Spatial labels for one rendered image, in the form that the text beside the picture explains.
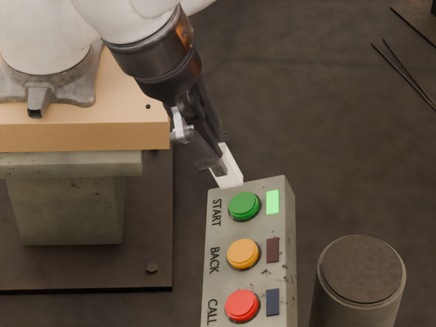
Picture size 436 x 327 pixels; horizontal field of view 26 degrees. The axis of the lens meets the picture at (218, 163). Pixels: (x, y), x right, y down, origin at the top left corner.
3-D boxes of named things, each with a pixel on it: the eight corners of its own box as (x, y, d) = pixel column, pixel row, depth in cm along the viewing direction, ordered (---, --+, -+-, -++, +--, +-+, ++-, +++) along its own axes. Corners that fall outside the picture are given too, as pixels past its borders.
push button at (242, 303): (260, 293, 115) (255, 285, 114) (260, 322, 112) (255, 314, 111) (229, 298, 116) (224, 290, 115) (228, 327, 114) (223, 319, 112)
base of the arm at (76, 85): (-18, 120, 157) (-25, 96, 153) (8, 31, 172) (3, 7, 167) (91, 124, 157) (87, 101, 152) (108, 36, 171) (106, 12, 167)
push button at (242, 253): (261, 242, 120) (256, 235, 118) (260, 269, 117) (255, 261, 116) (231, 248, 121) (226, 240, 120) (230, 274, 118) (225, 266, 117)
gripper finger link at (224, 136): (163, 89, 107) (163, 80, 108) (198, 148, 115) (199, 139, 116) (194, 81, 106) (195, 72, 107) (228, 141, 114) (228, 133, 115)
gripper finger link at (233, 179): (224, 146, 114) (224, 150, 113) (243, 180, 119) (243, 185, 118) (201, 151, 115) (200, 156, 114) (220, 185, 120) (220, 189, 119)
